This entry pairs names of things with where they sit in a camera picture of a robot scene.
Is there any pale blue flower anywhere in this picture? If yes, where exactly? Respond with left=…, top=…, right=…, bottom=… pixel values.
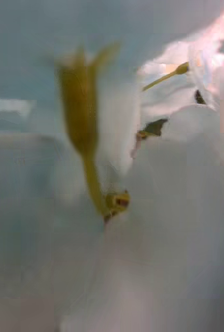
left=0, top=0, right=224, bottom=332

